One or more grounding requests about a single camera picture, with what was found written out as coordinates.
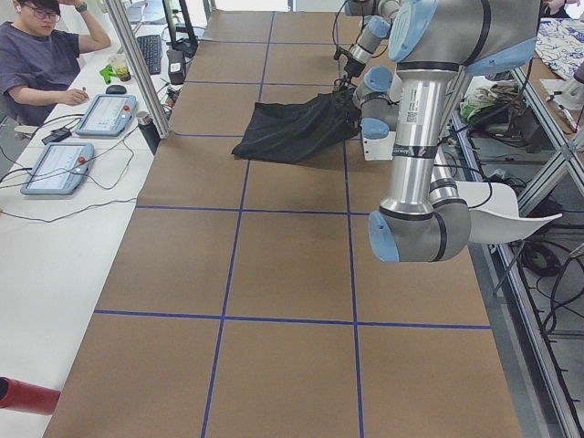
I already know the clear cup with drink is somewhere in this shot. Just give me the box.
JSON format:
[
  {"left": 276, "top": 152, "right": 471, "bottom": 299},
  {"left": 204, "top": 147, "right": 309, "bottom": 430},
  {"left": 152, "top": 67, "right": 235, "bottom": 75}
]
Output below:
[{"left": 109, "top": 54, "right": 131, "bottom": 82}]

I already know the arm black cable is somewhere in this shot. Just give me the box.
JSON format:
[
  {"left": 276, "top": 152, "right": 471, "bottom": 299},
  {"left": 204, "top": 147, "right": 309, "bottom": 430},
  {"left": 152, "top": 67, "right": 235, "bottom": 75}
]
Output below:
[{"left": 330, "top": 0, "right": 366, "bottom": 92}]

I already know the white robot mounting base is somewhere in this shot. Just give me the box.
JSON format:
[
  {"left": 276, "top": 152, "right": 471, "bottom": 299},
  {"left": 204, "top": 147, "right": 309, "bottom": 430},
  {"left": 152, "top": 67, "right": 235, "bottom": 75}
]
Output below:
[{"left": 361, "top": 131, "right": 396, "bottom": 162}]

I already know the black keyboard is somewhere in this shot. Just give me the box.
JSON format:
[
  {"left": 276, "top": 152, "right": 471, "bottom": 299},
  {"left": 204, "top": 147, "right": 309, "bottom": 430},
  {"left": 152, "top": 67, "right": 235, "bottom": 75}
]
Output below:
[{"left": 136, "top": 35, "right": 162, "bottom": 75}]

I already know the black graphic t-shirt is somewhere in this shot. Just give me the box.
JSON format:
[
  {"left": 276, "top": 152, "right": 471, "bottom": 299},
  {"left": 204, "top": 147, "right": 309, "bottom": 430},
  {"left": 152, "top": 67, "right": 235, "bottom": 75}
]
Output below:
[{"left": 232, "top": 90, "right": 361, "bottom": 164}]

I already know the grey teach pendant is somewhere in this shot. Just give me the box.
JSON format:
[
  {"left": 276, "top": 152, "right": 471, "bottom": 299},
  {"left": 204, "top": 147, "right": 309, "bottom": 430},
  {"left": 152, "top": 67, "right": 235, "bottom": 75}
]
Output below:
[
  {"left": 75, "top": 94, "right": 137, "bottom": 137},
  {"left": 20, "top": 142, "right": 95, "bottom": 195}
]

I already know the dark green water bottle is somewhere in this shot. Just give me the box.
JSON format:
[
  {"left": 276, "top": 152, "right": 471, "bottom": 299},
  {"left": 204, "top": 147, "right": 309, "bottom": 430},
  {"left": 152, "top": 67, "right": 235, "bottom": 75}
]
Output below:
[{"left": 136, "top": 110, "right": 161, "bottom": 155}]

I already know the brown table mat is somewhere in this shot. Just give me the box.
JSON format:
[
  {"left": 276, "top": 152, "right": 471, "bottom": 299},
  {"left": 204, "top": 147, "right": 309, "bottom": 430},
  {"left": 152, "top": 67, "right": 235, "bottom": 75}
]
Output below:
[{"left": 46, "top": 12, "right": 521, "bottom": 437}]

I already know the seated person grey shirt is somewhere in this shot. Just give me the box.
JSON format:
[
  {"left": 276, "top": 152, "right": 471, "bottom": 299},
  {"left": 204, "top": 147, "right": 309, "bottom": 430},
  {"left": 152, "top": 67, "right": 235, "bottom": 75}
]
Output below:
[{"left": 1, "top": 1, "right": 110, "bottom": 126}]

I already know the white plastic chair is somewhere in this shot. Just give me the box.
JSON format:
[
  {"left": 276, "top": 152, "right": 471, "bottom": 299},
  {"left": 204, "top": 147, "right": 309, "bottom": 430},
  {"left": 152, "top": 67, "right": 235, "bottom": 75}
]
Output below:
[{"left": 456, "top": 181, "right": 562, "bottom": 244}]

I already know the aluminium frame post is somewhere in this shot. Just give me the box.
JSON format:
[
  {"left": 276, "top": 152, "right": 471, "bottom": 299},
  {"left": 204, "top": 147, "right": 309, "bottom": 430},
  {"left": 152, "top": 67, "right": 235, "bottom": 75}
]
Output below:
[{"left": 104, "top": 0, "right": 170, "bottom": 139}]

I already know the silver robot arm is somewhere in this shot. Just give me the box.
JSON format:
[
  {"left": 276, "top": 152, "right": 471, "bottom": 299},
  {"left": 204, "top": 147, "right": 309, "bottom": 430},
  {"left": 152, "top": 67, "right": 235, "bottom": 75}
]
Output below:
[
  {"left": 336, "top": 0, "right": 401, "bottom": 79},
  {"left": 346, "top": 1, "right": 540, "bottom": 263}
]

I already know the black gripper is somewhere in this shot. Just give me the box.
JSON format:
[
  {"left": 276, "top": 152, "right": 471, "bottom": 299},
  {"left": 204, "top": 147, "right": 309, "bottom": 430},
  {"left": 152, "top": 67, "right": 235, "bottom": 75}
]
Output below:
[{"left": 343, "top": 55, "right": 365, "bottom": 78}]

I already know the red cylinder bottle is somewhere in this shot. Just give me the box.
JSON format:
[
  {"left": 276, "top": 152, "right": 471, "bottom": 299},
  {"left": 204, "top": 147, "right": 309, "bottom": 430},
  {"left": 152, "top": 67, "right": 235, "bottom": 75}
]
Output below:
[{"left": 1, "top": 377, "right": 61, "bottom": 415}]

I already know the aluminium frame side rail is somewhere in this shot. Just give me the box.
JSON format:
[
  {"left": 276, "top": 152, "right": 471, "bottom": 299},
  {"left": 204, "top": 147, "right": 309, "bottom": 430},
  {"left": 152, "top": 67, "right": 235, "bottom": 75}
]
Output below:
[{"left": 453, "top": 61, "right": 583, "bottom": 437}]

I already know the black computer mouse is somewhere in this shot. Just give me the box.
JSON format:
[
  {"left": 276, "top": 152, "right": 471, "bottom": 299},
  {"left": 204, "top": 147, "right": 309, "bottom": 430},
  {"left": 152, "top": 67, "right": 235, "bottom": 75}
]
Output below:
[{"left": 105, "top": 84, "right": 127, "bottom": 95}]

